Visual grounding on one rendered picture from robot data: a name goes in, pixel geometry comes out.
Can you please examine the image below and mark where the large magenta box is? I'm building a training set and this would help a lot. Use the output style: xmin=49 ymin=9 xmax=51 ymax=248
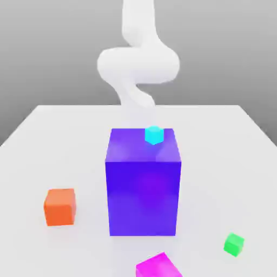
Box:
xmin=135 ymin=251 xmax=184 ymax=277

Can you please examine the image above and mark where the small green cube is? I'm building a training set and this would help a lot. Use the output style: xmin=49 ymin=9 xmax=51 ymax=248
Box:
xmin=223 ymin=232 xmax=245 ymax=258

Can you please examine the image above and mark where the small cyan cube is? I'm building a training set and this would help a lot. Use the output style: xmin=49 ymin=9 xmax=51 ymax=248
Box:
xmin=144 ymin=126 xmax=164 ymax=146

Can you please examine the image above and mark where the large orange box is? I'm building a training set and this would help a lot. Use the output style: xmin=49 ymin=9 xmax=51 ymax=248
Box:
xmin=43 ymin=188 xmax=77 ymax=227

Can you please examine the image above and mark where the large purple box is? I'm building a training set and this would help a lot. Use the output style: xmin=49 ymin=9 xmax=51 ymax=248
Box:
xmin=104 ymin=128 xmax=182 ymax=237

